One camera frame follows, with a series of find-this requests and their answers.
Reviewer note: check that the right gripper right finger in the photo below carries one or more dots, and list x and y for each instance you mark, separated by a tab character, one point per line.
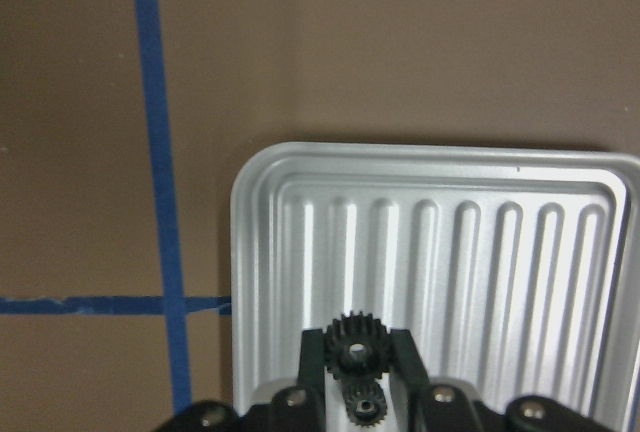
409	383

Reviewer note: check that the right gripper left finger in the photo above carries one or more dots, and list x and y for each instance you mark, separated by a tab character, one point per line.
311	379

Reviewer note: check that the small black gear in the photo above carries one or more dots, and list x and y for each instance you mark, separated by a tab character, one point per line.
357	348

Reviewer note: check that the ribbed silver metal tray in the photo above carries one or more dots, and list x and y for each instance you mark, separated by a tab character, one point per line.
515	270

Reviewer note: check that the brown paper table cover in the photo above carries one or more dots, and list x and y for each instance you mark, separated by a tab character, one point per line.
124	124

